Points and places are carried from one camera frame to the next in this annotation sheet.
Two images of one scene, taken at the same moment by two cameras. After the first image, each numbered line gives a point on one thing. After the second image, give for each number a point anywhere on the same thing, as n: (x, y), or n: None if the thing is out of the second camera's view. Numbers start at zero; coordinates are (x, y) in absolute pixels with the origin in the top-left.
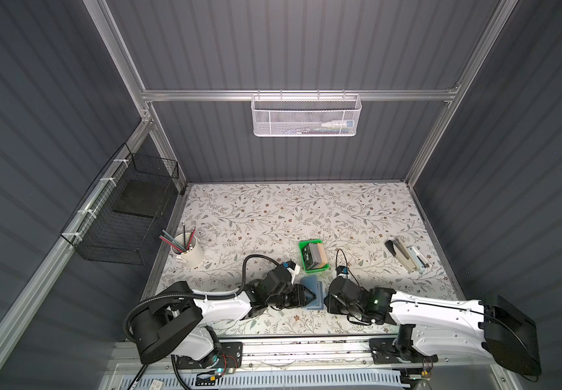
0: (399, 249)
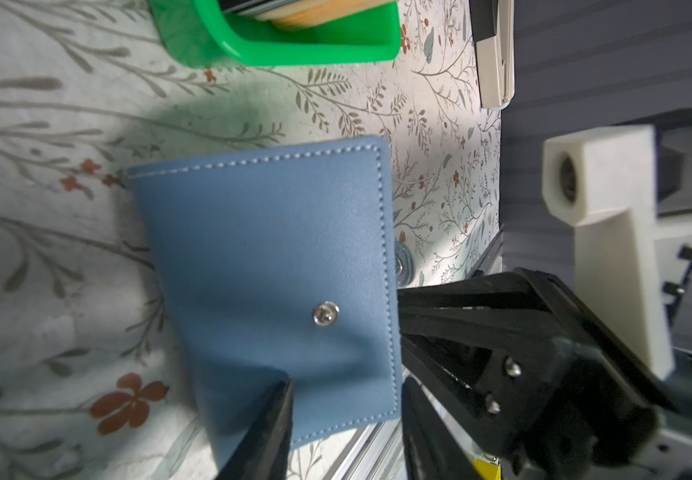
0: (493, 31)
